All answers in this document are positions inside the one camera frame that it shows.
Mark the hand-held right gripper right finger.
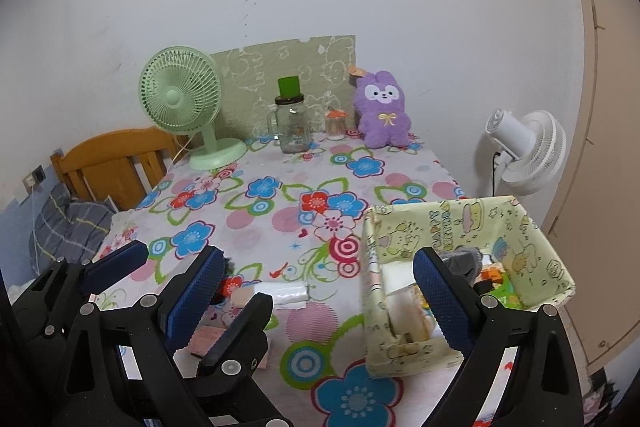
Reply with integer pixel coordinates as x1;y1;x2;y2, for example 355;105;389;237
412;247;588;427

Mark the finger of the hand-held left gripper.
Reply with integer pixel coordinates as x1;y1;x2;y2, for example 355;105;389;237
190;292;296;427
81;241;150;296

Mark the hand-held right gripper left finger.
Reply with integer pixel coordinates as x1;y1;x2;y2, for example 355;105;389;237
55;246;227;427

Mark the pink packet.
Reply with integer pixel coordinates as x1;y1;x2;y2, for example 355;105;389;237
187;289;273;370

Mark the white cloth roll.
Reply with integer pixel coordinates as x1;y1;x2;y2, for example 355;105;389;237
387;289;436;340

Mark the grey sock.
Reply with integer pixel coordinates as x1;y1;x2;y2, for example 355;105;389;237
442;247;483;282

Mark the silver foil bag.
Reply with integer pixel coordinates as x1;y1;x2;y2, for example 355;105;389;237
254;284;309;309

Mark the green packet with orange print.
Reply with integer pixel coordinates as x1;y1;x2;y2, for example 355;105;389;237
475;267;526;308

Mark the yellow patterned box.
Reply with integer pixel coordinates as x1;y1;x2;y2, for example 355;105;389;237
361;196;576;379

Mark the grey plaid bedding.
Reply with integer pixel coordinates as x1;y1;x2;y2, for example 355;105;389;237
27;182;116;278

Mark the floral tablecloth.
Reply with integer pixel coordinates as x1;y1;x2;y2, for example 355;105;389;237
92;129;501;427

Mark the green desk fan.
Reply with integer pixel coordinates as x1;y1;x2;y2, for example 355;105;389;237
139;47;248;171

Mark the white fan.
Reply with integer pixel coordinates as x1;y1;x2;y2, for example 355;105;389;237
485;108;567;196

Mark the purple plush bunny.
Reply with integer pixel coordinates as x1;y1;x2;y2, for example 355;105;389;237
352;69;413;149

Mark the glass jar with green lid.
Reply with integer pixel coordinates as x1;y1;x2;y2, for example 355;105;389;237
267;77;312;154

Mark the small jar with orange lid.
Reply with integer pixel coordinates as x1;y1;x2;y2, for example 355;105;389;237
325;108;347;142

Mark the green patterned board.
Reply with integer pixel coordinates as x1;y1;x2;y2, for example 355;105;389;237
210;35;357;140

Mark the beige door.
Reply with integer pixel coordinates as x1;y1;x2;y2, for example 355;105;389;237
542;0;640;373

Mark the wall socket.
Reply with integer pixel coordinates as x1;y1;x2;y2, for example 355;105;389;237
22;164;46;188

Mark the green fan cable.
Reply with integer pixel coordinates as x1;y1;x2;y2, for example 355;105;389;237
172;134;193;168

